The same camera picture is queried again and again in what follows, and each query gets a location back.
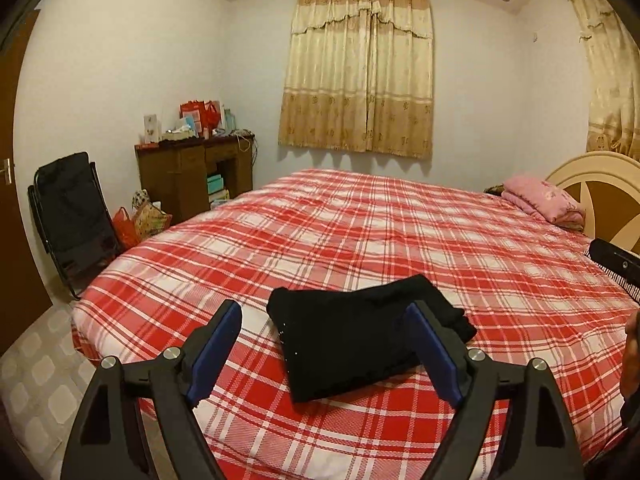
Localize person's right forearm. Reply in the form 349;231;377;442
619;316;640;403

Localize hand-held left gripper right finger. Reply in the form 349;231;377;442
402;300;586;480

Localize brown wooden door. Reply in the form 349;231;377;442
0;9;53;356

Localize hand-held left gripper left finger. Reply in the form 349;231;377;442
60;299;244;480

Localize red plastic bag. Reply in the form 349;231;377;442
112;206;139;250

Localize cream bed headboard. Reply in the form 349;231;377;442
544;150;640;256

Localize beige patterned window curtain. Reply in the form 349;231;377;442
559;0;640;161
278;0;435;160

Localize pink folded blanket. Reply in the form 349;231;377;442
501;175;586;232

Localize red plaid bed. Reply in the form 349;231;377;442
70;168;640;480

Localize grey striped pillow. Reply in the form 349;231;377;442
600;265;640;305

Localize red gift bag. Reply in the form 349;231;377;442
180;100;223;136

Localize brown wooden desk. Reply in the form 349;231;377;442
134;132;256;223

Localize black folding chair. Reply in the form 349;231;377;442
27;151;123;301

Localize patterned paper gift bag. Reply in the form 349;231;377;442
131;189;173;240

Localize black pants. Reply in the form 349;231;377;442
266;275;478;404

